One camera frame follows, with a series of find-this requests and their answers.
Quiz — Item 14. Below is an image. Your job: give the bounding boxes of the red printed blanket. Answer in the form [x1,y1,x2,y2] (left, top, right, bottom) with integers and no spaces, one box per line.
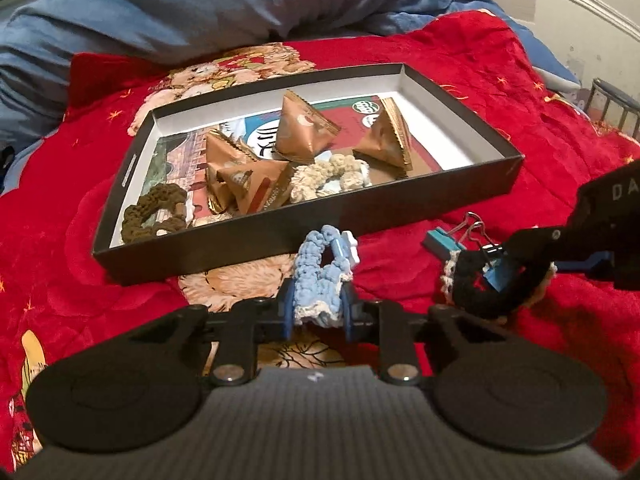
[0,10,640,476]

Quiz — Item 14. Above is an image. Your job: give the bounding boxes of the black crochet scrunchie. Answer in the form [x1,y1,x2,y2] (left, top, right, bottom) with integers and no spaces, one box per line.
[441,249,558,319]

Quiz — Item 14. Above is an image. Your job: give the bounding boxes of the brown triangular snack packet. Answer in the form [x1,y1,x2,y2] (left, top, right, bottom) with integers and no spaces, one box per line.
[216,160,296,216]
[352,97,414,177]
[274,90,342,166]
[204,130,261,196]

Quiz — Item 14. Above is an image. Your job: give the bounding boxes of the cream crochet scrunchie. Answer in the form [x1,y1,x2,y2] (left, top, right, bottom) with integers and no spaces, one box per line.
[290,154,373,202]

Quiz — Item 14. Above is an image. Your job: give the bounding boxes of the illustrated textbook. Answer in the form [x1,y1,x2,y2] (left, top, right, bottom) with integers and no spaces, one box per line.
[147,94,453,223]

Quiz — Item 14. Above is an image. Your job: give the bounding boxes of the metal wire rack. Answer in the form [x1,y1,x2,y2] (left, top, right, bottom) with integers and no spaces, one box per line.
[586,78,640,138]

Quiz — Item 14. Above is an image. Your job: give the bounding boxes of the blue pillow with white edge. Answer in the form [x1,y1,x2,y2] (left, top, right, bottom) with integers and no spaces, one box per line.
[450,0,582,95]

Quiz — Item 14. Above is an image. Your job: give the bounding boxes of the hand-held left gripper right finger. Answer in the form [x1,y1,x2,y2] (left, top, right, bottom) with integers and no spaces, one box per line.
[341,282,506,387]

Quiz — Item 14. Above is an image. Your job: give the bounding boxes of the teal binder clip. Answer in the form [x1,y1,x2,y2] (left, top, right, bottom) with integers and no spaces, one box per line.
[422,212,483,256]

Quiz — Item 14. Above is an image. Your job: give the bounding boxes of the black binder clip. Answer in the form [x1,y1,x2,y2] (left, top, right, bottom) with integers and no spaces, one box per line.
[467,221,508,262]

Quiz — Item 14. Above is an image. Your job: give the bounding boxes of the blue crochet scrunchie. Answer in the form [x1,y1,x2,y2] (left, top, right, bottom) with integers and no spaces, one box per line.
[292,225,362,328]

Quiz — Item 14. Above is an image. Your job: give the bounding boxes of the brown crochet scrunchie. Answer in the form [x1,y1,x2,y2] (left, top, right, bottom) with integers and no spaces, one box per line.
[121,183,189,243]

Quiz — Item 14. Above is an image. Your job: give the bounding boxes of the black shallow cardboard box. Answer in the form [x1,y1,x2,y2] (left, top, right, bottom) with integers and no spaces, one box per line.
[91,62,525,287]

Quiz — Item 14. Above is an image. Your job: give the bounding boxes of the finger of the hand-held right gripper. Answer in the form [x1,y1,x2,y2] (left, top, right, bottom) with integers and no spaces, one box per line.
[550,254,615,277]
[482,226,577,292]

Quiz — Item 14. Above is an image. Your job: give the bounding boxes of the blue plush duvet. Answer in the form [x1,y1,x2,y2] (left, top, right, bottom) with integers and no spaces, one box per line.
[0,0,501,148]

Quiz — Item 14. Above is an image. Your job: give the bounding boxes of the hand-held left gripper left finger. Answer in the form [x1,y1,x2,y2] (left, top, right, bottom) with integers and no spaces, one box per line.
[120,279,297,388]

